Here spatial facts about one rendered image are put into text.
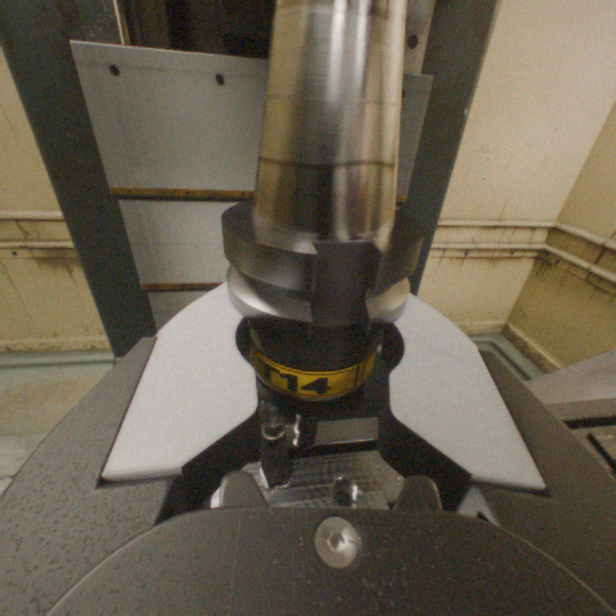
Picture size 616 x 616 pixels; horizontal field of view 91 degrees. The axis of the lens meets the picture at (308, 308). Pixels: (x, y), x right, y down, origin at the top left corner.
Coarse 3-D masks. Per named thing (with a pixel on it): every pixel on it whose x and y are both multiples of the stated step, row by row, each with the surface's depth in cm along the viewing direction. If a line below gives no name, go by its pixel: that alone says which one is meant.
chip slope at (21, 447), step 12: (0, 444) 70; (12, 444) 71; (24, 444) 72; (36, 444) 73; (0, 456) 68; (12, 456) 69; (24, 456) 70; (0, 468) 66; (12, 468) 67; (0, 480) 65; (0, 492) 63
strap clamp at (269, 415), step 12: (264, 408) 42; (276, 408) 37; (264, 420) 41; (276, 420) 38; (264, 432) 38; (276, 432) 38; (264, 444) 38; (276, 444) 40; (264, 456) 36; (276, 456) 37; (264, 468) 36; (276, 468) 36; (276, 480) 35
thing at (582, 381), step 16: (608, 352) 87; (576, 368) 87; (592, 368) 85; (608, 368) 84; (528, 384) 88; (544, 384) 87; (560, 384) 85; (576, 384) 84; (592, 384) 82; (608, 384) 81; (544, 400) 84; (560, 400) 82; (576, 400) 81
